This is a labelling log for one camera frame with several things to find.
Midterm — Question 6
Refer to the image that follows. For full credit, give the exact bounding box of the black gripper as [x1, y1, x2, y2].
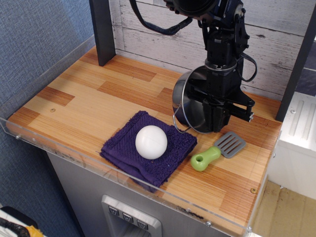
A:
[202, 65, 255, 132]

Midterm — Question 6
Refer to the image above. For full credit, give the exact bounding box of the stainless steel pot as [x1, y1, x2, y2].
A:
[172, 66, 215, 134]

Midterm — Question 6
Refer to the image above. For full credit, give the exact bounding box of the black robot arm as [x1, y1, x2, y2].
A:
[166, 0, 255, 133]

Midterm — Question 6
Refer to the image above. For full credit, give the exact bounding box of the white egg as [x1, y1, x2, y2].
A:
[135, 125, 167, 160]

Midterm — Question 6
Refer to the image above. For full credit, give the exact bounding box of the white ribbed appliance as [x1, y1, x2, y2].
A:
[280, 92, 316, 151]

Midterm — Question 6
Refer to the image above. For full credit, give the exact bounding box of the purple folded towel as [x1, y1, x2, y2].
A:
[100, 111, 197, 193]

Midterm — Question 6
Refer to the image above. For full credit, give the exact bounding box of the silver dispenser panel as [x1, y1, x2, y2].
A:
[101, 195, 162, 237]

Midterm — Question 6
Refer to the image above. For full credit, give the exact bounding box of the clear acrylic table guard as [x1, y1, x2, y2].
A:
[0, 30, 286, 237]

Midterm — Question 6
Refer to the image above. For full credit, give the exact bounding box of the yellow object bottom corner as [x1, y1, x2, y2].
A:
[26, 226, 45, 237]

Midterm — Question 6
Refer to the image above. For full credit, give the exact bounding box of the green handled grey spatula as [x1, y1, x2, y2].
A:
[191, 131, 246, 172]

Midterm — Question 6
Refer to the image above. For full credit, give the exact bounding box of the dark right upright post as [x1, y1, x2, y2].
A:
[276, 6, 316, 122]

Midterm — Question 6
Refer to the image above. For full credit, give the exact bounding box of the dark upright post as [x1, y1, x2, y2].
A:
[276, 6, 316, 122]
[89, 0, 116, 66]

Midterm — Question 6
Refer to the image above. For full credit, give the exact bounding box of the dark left upright post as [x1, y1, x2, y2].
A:
[89, 0, 116, 66]

